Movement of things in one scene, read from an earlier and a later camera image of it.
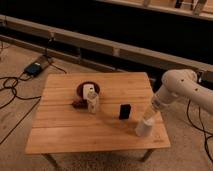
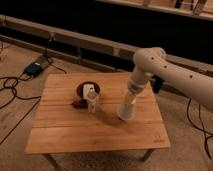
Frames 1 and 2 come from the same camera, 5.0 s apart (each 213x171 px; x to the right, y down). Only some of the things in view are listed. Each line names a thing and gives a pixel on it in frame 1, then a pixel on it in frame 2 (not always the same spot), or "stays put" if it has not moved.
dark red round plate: x=80 y=88 stays put
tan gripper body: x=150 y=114 → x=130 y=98
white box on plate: x=87 y=89 stays put
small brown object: x=80 y=103 stays put
